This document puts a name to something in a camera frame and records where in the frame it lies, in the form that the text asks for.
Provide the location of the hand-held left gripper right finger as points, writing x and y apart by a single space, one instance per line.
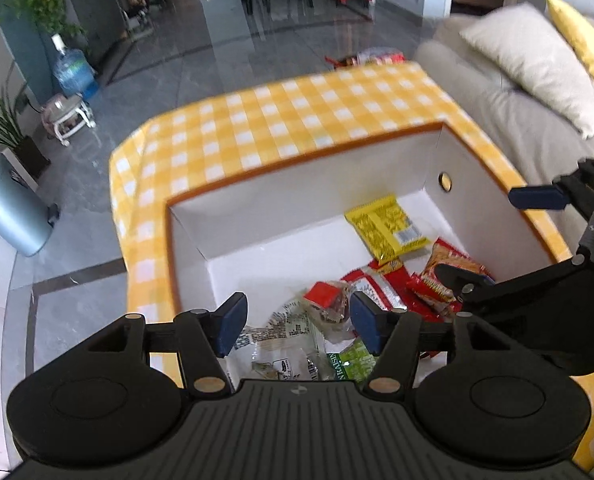
368 321

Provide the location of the large red snack packet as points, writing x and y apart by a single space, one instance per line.
402 291

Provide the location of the yellow snack packet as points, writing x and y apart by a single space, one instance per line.
384 227

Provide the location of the white rolling stool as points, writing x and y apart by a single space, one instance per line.
67 117

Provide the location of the red packets on floor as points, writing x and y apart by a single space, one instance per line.
372 57

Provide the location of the small red snack packet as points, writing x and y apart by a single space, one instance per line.
322 296

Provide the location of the potted long-leaf plant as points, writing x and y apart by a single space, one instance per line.
7 125

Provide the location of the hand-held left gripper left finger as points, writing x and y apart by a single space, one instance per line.
233 322

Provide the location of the white and green snack packet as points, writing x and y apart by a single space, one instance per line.
292 325

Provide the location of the yellow checked tablecloth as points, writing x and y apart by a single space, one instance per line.
277 125

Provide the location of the grey sofa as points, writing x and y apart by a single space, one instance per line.
527 135

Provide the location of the white cardboard box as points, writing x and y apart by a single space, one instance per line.
287 220

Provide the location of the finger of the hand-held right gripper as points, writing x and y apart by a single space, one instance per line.
537 198
464 280

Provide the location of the green raisin packet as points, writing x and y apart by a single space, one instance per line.
352 364

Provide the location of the silver trash can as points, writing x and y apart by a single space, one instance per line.
12 210

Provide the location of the yellow pillow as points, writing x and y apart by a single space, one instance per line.
587 45

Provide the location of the grey cabinet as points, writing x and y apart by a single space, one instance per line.
94 10

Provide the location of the orange snack stick bag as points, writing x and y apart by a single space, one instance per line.
439 274

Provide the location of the blue water jug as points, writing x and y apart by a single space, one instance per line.
74 72

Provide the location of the grey pillow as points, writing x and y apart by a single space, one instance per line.
537 65

